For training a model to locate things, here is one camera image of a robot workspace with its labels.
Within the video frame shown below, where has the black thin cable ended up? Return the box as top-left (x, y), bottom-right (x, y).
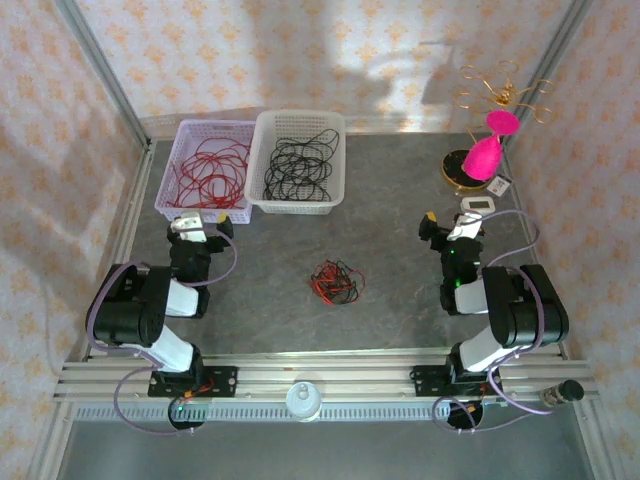
top-left (319, 258), bottom-right (366, 306)
top-left (315, 258), bottom-right (365, 304)

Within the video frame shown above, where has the red thin cable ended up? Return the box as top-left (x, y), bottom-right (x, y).
top-left (308, 259), bottom-right (352, 305)

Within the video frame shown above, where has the small white digital timer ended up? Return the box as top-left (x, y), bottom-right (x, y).
top-left (459, 195), bottom-right (497, 215)

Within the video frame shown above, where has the lavender perforated plastic basket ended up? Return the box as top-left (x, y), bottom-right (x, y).
top-left (153, 118), bottom-right (257, 226)

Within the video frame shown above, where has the white perforated plastic basket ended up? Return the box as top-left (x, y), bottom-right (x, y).
top-left (243, 109), bottom-right (347, 216)

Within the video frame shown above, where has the pink fuzzy hourglass ornament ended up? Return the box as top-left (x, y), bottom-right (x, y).
top-left (460, 109), bottom-right (521, 182)

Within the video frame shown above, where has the black cylinder with metal end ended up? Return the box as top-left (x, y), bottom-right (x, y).
top-left (539, 379), bottom-right (585, 407)

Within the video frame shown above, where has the white round knob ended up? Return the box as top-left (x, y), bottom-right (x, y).
top-left (284, 382), bottom-right (322, 424)

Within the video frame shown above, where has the red cables pile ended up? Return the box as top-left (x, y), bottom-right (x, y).
top-left (167, 137), bottom-right (251, 209)

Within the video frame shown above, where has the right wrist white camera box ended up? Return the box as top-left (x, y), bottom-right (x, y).
top-left (447, 211), bottom-right (486, 242)

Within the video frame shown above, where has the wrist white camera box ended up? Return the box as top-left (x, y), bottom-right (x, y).
top-left (447, 211), bottom-right (486, 242)
top-left (169, 211), bottom-right (206, 244)

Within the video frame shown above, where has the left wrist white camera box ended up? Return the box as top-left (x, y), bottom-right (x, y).
top-left (169, 211), bottom-right (206, 244)

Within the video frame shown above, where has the aluminium floor rail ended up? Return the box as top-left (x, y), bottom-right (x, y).
top-left (82, 144), bottom-right (154, 361)

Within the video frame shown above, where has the black cables pile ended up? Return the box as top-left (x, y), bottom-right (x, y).
top-left (263, 128), bottom-right (341, 202)

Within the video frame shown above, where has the grey slotted cable duct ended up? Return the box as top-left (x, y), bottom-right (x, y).
top-left (69, 402), bottom-right (506, 424)

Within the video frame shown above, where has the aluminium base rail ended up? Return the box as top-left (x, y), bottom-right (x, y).
top-left (54, 352), bottom-right (599, 402)

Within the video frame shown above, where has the aluminium frame post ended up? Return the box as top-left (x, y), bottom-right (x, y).
top-left (499, 0), bottom-right (596, 151)
top-left (52, 0), bottom-right (154, 149)

